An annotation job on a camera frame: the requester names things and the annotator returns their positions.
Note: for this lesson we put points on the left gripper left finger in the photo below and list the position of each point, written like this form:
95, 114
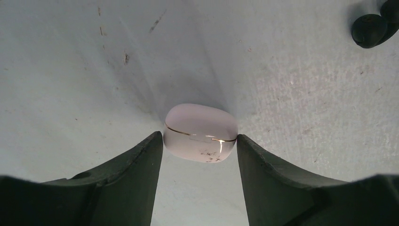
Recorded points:
119, 192

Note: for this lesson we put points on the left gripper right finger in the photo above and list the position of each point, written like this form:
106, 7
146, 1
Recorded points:
278, 193

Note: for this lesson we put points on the white earbud charging case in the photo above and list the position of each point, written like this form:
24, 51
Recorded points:
200, 133

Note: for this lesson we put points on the black earbud upper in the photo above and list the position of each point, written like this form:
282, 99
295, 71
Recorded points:
371, 30

